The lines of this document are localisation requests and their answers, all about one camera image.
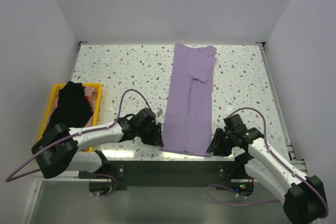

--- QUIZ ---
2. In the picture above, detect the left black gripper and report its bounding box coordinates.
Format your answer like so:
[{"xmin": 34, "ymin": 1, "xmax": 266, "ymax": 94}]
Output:
[{"xmin": 137, "ymin": 121, "xmax": 163, "ymax": 146}]

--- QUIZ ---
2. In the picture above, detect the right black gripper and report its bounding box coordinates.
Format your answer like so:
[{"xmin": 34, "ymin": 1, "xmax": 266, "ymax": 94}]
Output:
[{"xmin": 206, "ymin": 127, "xmax": 236, "ymax": 157}]

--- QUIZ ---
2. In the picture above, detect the purple t shirt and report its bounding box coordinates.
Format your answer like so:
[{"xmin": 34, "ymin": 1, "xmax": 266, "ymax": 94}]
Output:
[{"xmin": 162, "ymin": 42, "xmax": 216, "ymax": 157}]

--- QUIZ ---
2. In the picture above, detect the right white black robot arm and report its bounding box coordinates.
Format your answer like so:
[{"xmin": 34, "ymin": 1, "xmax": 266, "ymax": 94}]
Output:
[{"xmin": 207, "ymin": 114, "xmax": 329, "ymax": 223}]

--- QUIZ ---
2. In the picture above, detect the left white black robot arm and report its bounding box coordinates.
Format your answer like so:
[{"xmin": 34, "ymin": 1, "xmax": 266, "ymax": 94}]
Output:
[{"xmin": 31, "ymin": 108, "xmax": 163, "ymax": 179}]

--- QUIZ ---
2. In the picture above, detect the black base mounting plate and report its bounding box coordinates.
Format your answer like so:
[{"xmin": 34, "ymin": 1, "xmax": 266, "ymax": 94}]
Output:
[{"xmin": 78, "ymin": 161, "xmax": 254, "ymax": 196}]

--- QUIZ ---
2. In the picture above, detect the yellow plastic tray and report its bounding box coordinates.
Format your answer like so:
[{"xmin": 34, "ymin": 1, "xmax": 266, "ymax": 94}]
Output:
[{"xmin": 34, "ymin": 83, "xmax": 103, "ymax": 154}]

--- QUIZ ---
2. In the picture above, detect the black t shirt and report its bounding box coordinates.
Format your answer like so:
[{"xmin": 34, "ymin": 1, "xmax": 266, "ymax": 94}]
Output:
[{"xmin": 44, "ymin": 81, "xmax": 93, "ymax": 133}]

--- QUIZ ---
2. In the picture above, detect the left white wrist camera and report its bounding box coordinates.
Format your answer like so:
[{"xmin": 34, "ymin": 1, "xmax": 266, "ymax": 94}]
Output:
[{"xmin": 155, "ymin": 108, "xmax": 163, "ymax": 117}]

